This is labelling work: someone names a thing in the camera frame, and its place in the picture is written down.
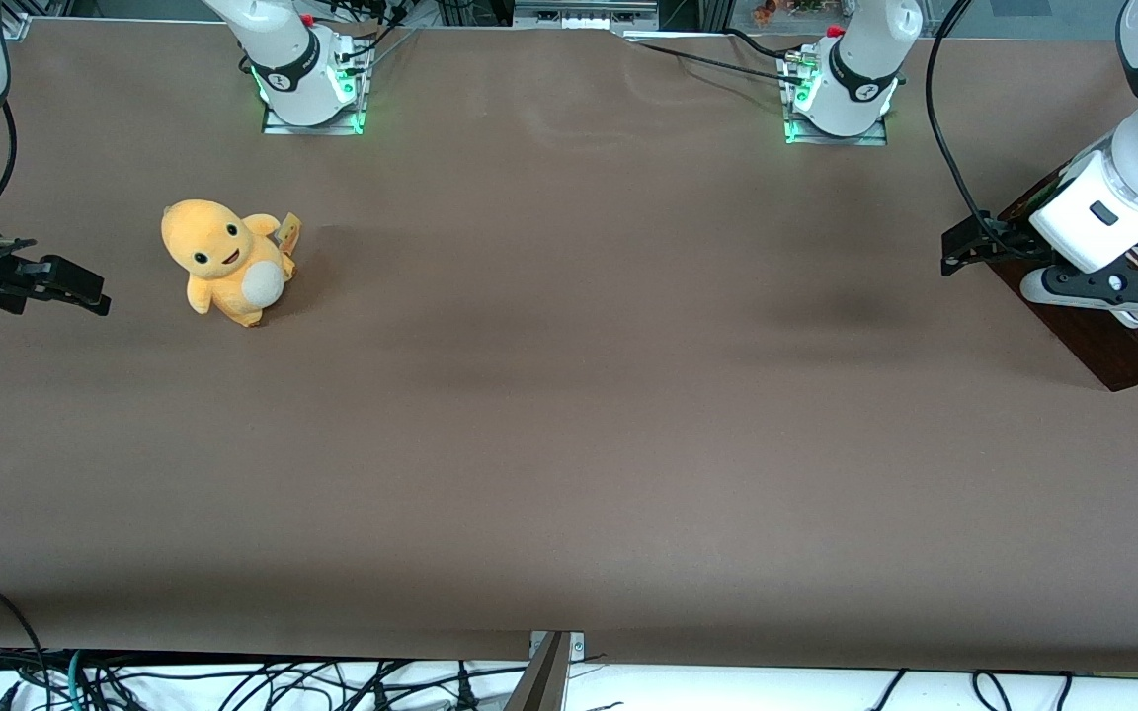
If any yellow plush toy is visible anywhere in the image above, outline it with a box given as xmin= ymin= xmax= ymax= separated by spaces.
xmin=160 ymin=198 xmax=302 ymax=329

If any grey power strip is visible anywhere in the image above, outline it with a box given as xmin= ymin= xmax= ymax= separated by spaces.
xmin=513 ymin=0 xmax=660 ymax=31

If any white lower board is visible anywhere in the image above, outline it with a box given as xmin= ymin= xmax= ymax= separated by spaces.
xmin=0 ymin=656 xmax=1138 ymax=711

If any dark angled bar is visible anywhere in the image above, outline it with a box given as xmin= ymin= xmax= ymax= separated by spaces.
xmin=502 ymin=632 xmax=573 ymax=711

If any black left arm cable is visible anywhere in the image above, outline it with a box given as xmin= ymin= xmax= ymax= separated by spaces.
xmin=926 ymin=0 xmax=1034 ymax=260

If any long black table cable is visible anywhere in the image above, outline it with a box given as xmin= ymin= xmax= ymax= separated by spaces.
xmin=618 ymin=32 xmax=813 ymax=90

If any small metal edge bracket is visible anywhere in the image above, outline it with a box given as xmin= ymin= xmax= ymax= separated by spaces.
xmin=528 ymin=630 xmax=587 ymax=661

